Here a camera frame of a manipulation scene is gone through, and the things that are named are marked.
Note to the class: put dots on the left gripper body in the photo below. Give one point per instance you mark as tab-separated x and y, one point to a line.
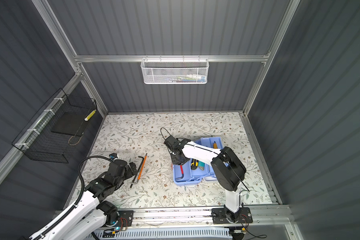
128	174

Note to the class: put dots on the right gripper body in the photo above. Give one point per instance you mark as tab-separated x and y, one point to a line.
175	160

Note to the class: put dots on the black hex key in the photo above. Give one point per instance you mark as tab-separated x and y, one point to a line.
135	180

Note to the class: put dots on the orange handled tool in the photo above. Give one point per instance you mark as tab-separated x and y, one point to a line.
142	166

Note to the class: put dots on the red handled tool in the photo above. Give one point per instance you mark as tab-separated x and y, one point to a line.
180	173

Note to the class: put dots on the yellow black utility knife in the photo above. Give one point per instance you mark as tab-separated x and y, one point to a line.
194	164

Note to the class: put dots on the white blue plastic toolbox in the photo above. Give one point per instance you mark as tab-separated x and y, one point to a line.
192	173

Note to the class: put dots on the teal handled tool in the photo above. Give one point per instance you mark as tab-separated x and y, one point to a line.
201	165

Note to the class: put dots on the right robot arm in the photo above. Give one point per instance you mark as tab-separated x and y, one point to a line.
207	159

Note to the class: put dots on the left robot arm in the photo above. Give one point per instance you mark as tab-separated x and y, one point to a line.
91	211

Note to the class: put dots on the yellow marker in basket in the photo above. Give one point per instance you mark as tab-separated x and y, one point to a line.
89	116

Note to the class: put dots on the black pad in basket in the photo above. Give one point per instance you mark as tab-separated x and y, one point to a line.
70	124

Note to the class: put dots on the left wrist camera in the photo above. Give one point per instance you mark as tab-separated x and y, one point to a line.
113	156

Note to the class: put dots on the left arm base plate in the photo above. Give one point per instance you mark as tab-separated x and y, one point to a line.
119	219

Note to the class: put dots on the white perforated cable duct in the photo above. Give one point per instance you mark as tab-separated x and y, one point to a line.
203	233

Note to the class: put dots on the black wire basket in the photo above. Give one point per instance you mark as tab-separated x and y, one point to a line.
55	135

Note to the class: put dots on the white wire mesh basket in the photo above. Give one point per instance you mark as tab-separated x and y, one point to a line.
175	73

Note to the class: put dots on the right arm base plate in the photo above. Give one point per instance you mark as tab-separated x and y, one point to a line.
225	216

